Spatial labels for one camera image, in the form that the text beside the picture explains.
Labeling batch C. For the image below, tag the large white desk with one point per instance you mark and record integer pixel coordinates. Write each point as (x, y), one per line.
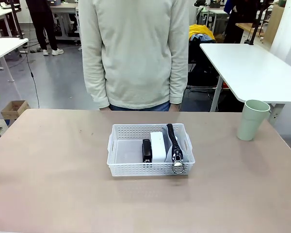
(245, 70)

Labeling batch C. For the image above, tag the white rectangular box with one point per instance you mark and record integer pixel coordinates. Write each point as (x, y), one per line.
(158, 145)

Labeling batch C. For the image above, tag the person's right forearm cream sleeve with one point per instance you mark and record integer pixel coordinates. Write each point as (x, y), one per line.
(94, 82)

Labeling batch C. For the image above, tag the person in cream sweater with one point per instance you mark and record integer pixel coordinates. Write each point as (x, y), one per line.
(135, 60)

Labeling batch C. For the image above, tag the grey pencil case black zipper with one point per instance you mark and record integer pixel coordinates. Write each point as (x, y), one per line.
(171, 136)

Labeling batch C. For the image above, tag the person's left hand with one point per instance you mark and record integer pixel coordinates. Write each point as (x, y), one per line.
(175, 107)

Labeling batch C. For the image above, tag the black office chair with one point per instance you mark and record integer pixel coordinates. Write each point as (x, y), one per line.
(201, 60)

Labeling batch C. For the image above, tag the wooden top table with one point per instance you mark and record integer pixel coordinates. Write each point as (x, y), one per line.
(247, 26)

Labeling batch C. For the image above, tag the white workbench desk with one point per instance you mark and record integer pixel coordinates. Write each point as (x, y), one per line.
(63, 7)
(0, 14)

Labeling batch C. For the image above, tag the black stand pole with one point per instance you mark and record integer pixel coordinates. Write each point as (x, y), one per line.
(254, 24)

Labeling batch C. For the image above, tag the white perforated plastic basket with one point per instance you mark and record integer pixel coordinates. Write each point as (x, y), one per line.
(126, 170)

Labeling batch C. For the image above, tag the person's left forearm cream sleeve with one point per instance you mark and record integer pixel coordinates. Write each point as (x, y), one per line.
(178, 80)

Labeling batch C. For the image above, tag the brown cardboard panel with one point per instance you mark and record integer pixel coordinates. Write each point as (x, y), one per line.
(275, 21)

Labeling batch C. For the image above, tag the bystander in dark clothes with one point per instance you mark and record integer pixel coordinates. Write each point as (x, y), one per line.
(237, 19)

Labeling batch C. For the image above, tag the black stapler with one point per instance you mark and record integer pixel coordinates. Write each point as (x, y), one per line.
(147, 151)

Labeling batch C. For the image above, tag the brown cardboard box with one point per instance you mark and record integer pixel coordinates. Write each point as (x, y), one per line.
(14, 109)

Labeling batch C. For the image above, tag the bystander in black clothes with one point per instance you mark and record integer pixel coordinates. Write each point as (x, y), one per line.
(42, 24)

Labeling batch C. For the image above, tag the person's right hand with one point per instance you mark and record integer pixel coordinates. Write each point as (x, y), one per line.
(104, 108)

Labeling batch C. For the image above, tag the light green plastic cup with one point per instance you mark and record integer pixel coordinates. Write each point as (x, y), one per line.
(251, 123)

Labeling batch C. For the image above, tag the yellow cloth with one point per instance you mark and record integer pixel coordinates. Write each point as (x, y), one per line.
(198, 30)

